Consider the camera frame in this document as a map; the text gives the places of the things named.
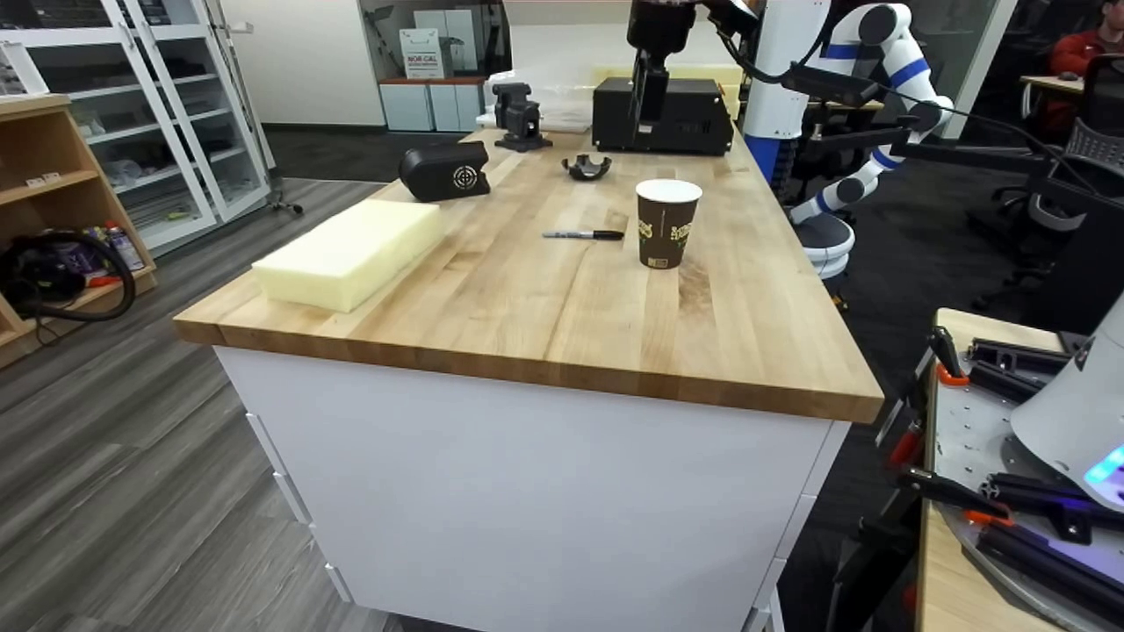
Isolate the small wooden workbench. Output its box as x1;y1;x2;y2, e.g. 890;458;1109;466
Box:
912;307;1124;632

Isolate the white glass door shelving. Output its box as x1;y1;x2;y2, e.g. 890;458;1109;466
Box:
0;0;221;257
121;0;273;225

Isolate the black curved bracket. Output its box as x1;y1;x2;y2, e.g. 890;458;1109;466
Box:
559;150;616;187

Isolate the white paper poster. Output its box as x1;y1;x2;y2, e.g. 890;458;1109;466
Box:
398;25;449;86

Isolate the pale yellow foam block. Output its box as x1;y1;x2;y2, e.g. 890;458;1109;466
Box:
250;197;449;317

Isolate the grey cone-shaped cover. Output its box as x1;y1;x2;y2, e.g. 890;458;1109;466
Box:
1008;292;1124;518

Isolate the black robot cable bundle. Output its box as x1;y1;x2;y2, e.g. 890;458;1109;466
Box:
697;0;845;99

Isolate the black office chair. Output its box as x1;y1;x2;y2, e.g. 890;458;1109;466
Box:
995;51;1124;272

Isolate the wooden shelf unit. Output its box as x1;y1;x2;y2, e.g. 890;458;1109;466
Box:
0;93;161;368

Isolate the black equipment case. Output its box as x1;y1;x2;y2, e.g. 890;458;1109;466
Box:
589;73;737;160

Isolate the black orange bar clamp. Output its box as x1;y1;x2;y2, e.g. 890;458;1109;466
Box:
901;464;1101;547

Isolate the black pen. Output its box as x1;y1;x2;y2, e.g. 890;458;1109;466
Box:
542;229;629;248

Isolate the brown paper cup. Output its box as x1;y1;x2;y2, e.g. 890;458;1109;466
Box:
631;177;707;274

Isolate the black bench vise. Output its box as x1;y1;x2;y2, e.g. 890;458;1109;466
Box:
490;77;554;154

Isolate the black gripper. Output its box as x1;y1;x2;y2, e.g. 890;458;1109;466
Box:
625;0;699;135

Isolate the black bag with cables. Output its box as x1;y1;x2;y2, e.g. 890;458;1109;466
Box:
0;225;142;327

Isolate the white and blue robot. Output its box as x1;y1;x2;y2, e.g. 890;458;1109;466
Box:
737;0;958;286

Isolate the black box-shaped device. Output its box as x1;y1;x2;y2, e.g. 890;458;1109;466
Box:
392;140;497;209

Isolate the person in red shirt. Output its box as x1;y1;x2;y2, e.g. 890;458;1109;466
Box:
1046;0;1124;80

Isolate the blue white storage cabinet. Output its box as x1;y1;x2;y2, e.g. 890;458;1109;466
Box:
375;77;484;136

